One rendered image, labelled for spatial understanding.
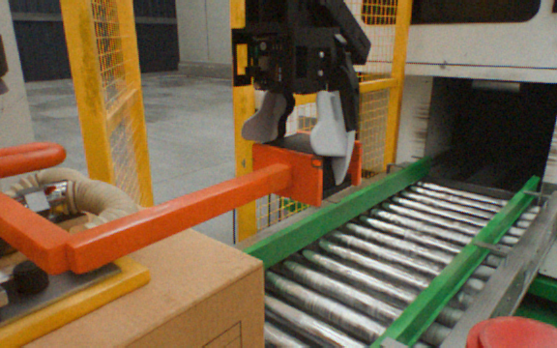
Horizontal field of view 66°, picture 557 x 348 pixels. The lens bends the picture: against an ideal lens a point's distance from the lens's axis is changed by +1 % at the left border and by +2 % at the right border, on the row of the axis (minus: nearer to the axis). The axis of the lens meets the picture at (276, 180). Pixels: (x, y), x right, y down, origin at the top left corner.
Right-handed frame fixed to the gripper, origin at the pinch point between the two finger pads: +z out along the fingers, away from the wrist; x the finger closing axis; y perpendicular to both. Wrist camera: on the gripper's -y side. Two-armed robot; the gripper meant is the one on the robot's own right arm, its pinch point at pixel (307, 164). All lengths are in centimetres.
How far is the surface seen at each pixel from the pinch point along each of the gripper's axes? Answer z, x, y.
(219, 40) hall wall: 9, -889, -819
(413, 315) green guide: 44, -1, -42
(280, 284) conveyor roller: 54, -39, -44
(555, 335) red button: 3.8, 24.5, 8.4
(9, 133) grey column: 16, -120, -11
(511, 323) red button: 3.8, 22.2, 8.8
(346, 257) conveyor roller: 55, -34, -71
